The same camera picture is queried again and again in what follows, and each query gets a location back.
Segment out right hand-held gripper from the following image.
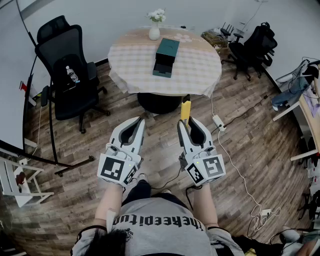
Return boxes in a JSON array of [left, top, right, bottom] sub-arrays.
[[176, 116, 227, 187]]

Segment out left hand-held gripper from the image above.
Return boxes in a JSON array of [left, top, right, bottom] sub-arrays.
[[96, 116, 146, 188]]

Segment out dark green drawer box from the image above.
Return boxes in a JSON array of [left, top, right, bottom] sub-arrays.
[[152, 37, 181, 79]]

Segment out person's right forearm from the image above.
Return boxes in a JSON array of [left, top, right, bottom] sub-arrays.
[[193, 184, 219, 230]]

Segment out person's left forearm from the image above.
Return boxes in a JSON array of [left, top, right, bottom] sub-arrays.
[[92, 183, 125, 227]]

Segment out person's shoe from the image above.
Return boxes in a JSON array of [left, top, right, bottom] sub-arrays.
[[136, 172, 149, 185]]

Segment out black round table base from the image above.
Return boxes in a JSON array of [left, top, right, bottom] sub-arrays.
[[136, 91, 184, 115]]

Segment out person's black trousers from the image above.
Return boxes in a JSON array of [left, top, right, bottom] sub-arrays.
[[120, 179, 190, 210]]

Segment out black mesh office chair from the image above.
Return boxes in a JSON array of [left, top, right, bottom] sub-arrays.
[[220, 21, 279, 82], [34, 15, 112, 135]]

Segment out round table with checked cloth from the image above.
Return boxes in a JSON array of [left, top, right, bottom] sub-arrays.
[[107, 26, 223, 98]]

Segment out clear plastic water bottle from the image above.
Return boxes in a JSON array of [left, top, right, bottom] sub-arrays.
[[65, 65, 81, 84]]

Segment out blue jeans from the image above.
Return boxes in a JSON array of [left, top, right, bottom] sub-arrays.
[[270, 74, 311, 112]]

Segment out person's grey printed shirt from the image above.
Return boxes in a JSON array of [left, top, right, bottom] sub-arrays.
[[70, 197, 245, 256]]

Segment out black router with antennas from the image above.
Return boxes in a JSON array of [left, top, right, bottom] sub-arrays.
[[219, 21, 236, 36]]

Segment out light wooden desk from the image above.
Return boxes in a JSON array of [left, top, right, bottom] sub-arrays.
[[271, 62, 320, 162]]

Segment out whiteboard on black stand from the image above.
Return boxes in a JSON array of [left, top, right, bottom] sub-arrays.
[[0, 0, 96, 177]]

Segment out white metal rack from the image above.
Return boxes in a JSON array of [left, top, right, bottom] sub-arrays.
[[0, 155, 55, 209]]

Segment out white flower bouquet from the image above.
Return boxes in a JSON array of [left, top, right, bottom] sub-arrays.
[[145, 8, 167, 24]]

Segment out long white cable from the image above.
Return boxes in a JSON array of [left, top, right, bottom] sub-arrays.
[[210, 93, 282, 233]]

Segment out black floor cable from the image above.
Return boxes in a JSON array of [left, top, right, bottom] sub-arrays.
[[210, 94, 270, 134]]

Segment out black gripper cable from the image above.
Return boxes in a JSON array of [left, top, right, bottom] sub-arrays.
[[149, 166, 204, 211]]

